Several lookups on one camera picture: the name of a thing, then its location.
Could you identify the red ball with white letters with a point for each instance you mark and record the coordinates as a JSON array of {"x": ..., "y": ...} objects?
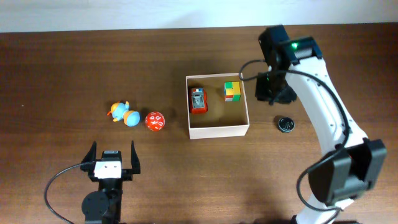
[{"x": 155, "y": 121}]

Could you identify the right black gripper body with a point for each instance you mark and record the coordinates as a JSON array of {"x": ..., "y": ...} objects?
[{"x": 274, "y": 86}]

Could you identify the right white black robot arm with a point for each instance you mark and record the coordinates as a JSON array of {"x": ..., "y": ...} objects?
[{"x": 351, "y": 162}]

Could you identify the red toy car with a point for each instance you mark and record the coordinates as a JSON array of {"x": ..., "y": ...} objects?
[{"x": 198, "y": 101}]

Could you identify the black round cap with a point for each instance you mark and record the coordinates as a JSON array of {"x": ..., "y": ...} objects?
[{"x": 286, "y": 125}]

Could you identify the blue and orange toy figure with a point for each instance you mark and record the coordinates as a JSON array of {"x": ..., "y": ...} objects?
[{"x": 121, "y": 112}]

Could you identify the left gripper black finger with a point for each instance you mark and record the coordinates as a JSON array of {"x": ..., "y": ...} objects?
[
  {"x": 135, "y": 163},
  {"x": 91, "y": 155}
]

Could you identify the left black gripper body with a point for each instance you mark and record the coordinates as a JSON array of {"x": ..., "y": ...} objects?
[{"x": 127, "y": 174}]

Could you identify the multicoloured puzzle cube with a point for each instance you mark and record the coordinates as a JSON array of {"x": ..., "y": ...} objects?
[{"x": 232, "y": 91}]

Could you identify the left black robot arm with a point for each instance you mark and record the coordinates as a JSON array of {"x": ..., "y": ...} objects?
[{"x": 103, "y": 206}]

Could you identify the white open cardboard box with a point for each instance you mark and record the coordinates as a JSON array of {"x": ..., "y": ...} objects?
[{"x": 223, "y": 119}]

